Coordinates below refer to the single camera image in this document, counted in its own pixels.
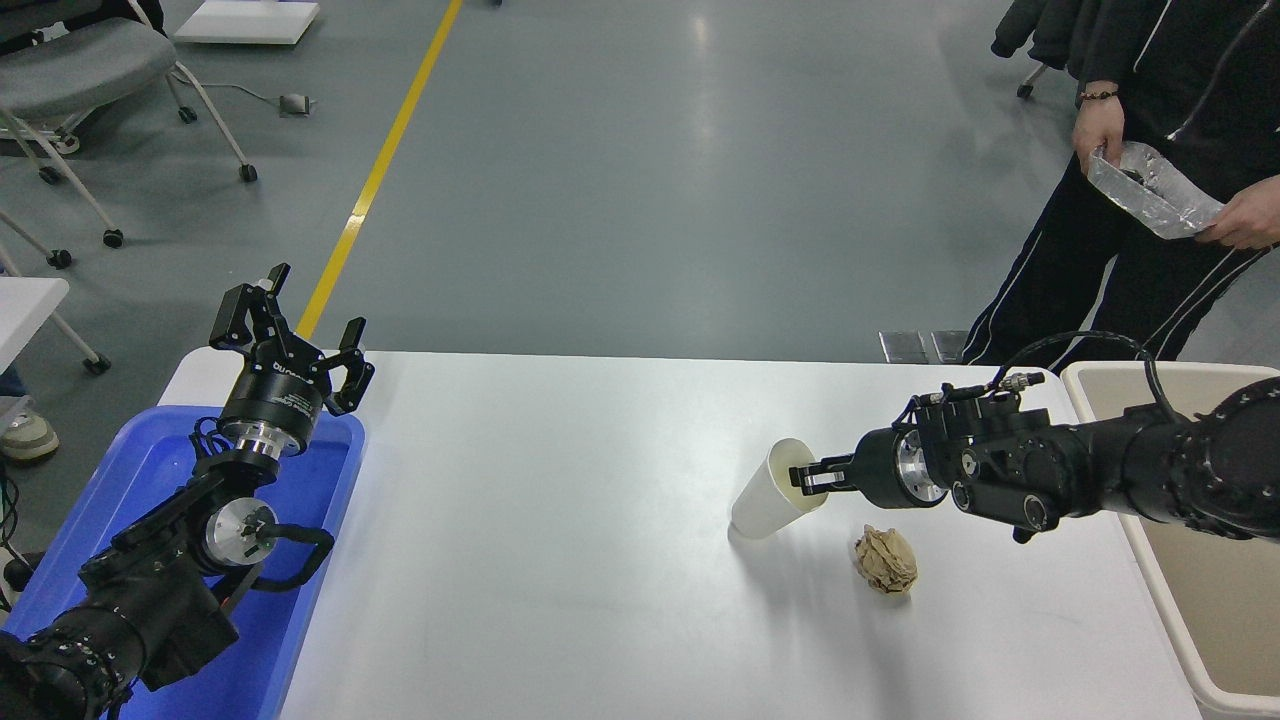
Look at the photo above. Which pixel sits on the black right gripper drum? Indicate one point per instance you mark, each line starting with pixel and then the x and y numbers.
pixel 878 468

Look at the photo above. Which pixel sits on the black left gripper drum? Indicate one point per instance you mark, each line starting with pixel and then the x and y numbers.
pixel 275 395

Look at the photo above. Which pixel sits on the white paper cup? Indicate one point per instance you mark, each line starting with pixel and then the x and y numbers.
pixel 765 495

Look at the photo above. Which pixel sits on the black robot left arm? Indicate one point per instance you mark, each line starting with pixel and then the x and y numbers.
pixel 150 600

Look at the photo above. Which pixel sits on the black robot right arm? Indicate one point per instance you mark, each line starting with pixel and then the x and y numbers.
pixel 1100 465

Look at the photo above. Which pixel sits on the person's right hand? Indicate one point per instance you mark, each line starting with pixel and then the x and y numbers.
pixel 1098 130

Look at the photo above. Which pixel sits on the person's left hand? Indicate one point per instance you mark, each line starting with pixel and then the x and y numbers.
pixel 1245 218

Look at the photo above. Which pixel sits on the blue plastic tray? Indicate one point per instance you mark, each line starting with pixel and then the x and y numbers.
pixel 300 480

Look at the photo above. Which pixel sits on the crumpled tan paper ball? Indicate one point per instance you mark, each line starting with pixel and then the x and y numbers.
pixel 886 560

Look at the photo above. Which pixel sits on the metal floor plate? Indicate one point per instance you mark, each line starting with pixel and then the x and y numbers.
pixel 950 346
pixel 903 347

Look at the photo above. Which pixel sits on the white-legged chair on castors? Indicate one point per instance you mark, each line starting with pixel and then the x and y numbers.
pixel 97 365

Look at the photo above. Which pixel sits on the small white table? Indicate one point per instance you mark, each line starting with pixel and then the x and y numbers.
pixel 25 310

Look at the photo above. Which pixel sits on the person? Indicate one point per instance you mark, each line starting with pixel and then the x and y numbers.
pixel 25 438
pixel 1100 260

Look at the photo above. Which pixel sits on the flat white board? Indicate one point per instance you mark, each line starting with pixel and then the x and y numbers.
pixel 245 20

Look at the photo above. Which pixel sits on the grey office chair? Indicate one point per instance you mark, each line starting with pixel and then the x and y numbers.
pixel 80 65

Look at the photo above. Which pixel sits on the large pale bin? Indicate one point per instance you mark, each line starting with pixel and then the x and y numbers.
pixel 1220 620

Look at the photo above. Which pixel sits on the chair draped with dark coat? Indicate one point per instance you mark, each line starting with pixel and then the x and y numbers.
pixel 1040 30

